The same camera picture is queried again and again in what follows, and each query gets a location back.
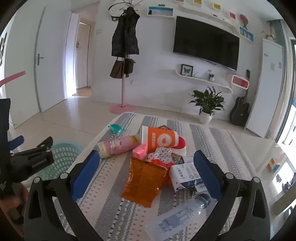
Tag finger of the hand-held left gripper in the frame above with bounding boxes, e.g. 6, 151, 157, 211
9, 136, 25, 149
32, 136, 53, 153

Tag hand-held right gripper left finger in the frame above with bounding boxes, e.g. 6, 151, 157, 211
23, 150, 104, 241

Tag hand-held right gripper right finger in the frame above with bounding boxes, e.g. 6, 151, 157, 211
193, 150, 271, 241

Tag teal plastic basket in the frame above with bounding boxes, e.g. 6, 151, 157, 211
22, 142, 85, 186

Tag teal plastic packet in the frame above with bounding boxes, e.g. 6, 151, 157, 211
109, 124, 125, 135

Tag person's left hand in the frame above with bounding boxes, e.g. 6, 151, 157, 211
0, 184, 29, 234

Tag small white box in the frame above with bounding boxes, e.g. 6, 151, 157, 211
190, 181, 208, 194

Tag white cardboard box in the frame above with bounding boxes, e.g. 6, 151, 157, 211
169, 162, 204, 192

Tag red lidded white tub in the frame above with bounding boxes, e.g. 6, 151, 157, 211
172, 136, 187, 156

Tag red white snack wrapper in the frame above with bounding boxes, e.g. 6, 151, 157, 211
148, 158, 175, 188

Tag pink printed cylinder container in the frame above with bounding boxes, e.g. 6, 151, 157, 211
97, 135, 140, 159

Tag grey white striped tablecloth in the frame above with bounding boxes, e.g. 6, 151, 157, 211
54, 112, 257, 241

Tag white polka dot wrapper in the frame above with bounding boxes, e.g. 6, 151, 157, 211
146, 147, 173, 164

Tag pink bar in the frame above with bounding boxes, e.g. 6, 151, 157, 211
0, 71, 26, 87

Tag clear plastic bottle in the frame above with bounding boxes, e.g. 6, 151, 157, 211
145, 193, 218, 241

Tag orange paper cup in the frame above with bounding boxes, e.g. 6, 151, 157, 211
141, 125, 178, 153

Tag orange snack bag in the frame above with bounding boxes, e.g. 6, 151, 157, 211
121, 156, 168, 208

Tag pink small packet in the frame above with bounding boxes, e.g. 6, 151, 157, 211
132, 143, 148, 160

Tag colourful puzzle cube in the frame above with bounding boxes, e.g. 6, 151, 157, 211
267, 158, 281, 172

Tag black acoustic guitar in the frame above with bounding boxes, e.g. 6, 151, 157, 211
230, 70, 251, 127

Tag potted green plant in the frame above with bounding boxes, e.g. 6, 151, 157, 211
189, 87, 226, 124

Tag pink coat rack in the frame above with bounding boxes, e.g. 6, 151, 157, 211
109, 0, 139, 114

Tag white door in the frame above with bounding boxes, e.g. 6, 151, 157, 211
35, 10, 73, 113

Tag red white box shelf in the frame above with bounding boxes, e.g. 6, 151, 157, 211
232, 74, 250, 90

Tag white refrigerator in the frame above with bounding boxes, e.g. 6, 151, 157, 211
245, 38, 288, 138

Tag brown handbag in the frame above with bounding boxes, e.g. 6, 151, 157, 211
110, 57, 124, 78

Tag framed butterfly picture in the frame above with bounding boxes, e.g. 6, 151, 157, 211
180, 64, 194, 77

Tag dark handbag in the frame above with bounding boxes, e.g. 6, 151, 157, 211
123, 58, 136, 75

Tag black television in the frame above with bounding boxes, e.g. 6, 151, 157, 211
173, 16, 240, 71

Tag black coat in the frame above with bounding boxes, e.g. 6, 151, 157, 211
111, 7, 140, 57

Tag blue box shelf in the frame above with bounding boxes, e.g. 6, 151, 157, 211
239, 26, 254, 42

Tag small plant ornament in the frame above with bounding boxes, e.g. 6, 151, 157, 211
266, 21, 275, 41

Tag blue landscape picture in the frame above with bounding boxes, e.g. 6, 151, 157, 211
148, 6, 174, 18

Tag silver door handle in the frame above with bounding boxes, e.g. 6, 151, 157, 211
36, 54, 44, 73

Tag white curved wall shelf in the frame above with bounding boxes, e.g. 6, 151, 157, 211
175, 64, 233, 93

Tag wall clock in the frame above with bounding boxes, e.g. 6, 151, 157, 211
108, 0, 127, 16

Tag white wavy wall shelf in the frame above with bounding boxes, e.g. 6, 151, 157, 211
147, 4, 254, 42

